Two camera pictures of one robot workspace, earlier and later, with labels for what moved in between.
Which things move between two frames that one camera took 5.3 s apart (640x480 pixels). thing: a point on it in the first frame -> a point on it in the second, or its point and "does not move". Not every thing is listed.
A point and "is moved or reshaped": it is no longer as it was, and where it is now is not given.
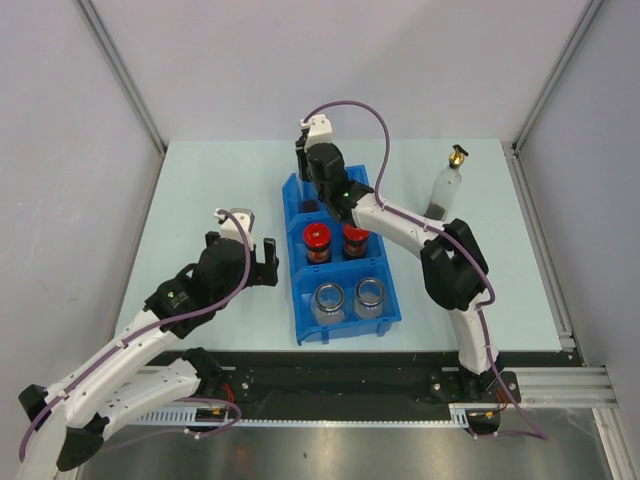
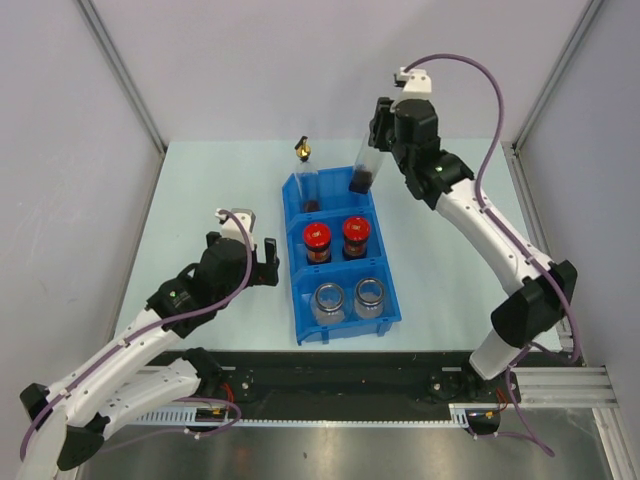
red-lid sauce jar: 317,238 does not move
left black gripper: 264,273 does not move
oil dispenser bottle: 447,189 is moved or reshaped
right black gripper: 301,155 -> 379,123
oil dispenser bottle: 310,202 does not move
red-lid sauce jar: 355,242 does not move
